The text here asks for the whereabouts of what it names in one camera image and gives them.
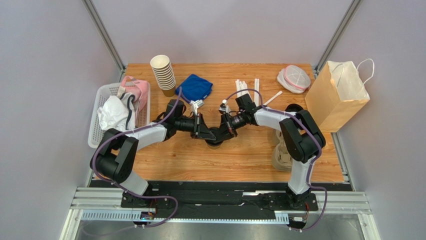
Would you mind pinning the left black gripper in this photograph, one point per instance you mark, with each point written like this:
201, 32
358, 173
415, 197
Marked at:
200, 129

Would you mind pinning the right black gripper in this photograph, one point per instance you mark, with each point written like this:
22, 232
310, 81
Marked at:
227, 123

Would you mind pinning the black cup lid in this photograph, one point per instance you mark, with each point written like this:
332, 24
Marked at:
215, 132

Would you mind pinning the single brown paper cup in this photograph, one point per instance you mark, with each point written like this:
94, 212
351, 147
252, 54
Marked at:
213, 146

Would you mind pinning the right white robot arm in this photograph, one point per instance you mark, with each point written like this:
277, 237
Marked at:
302, 137

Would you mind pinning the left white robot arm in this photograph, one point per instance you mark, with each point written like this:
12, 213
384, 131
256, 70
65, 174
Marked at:
114, 158

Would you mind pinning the blue folded cloth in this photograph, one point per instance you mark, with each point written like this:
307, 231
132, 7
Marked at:
194, 88

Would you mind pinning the stack of black lids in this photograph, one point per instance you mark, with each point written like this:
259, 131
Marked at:
293, 108

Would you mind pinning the pink cloth item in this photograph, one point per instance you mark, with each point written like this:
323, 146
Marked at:
139, 88

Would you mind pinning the stack of paper cups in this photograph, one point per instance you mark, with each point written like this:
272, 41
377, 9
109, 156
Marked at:
164, 74

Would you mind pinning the white pink mesh pouch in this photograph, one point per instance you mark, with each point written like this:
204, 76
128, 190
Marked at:
294, 79

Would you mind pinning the white crumpled garment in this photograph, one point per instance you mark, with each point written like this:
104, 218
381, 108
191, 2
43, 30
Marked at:
118, 113

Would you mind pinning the white plastic basket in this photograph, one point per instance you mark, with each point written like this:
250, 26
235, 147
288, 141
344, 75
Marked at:
95, 133

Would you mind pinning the brown paper bag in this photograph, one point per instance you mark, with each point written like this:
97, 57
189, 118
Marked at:
337, 94

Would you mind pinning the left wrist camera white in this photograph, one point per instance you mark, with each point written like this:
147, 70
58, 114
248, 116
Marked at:
195, 105

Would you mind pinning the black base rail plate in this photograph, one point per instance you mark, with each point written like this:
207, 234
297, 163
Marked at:
221, 200

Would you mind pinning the left aluminium frame post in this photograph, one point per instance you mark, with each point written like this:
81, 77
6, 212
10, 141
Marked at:
97, 20

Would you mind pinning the aluminium frame post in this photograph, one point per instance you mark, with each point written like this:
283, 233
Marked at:
340, 30
97, 20

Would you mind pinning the right aluminium frame post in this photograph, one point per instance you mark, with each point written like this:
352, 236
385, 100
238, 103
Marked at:
340, 30

